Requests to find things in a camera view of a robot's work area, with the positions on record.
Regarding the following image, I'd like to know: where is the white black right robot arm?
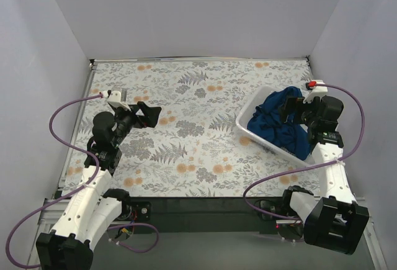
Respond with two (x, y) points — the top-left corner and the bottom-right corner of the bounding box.
(279, 96), (369, 255)

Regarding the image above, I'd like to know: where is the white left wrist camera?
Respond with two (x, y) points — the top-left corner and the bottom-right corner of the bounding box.
(104, 88), (131, 111)

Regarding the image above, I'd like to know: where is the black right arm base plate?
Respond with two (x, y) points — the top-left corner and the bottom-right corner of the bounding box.
(254, 197), (299, 220)

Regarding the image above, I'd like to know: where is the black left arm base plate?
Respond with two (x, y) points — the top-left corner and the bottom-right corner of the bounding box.
(96, 200), (153, 223)

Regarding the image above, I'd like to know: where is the aluminium frame rail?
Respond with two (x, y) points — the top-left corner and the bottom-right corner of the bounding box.
(38, 198), (70, 225)

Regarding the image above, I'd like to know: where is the white plastic basket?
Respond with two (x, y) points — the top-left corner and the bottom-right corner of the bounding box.
(235, 85), (314, 168)

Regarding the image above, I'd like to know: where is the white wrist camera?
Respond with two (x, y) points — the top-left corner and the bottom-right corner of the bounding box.
(303, 79), (328, 103)
(104, 88), (131, 111)

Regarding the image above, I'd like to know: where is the floral patterned table mat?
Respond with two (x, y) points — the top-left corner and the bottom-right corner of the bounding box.
(60, 60), (348, 198)

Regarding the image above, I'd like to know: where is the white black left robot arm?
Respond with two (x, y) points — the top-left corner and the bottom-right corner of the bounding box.
(36, 101), (161, 269)

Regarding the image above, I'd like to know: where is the blue printed t shirt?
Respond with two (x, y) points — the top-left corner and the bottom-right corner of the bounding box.
(247, 86), (310, 160)

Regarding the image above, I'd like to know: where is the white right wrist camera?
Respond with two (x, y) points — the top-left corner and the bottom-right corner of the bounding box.
(303, 79), (328, 103)

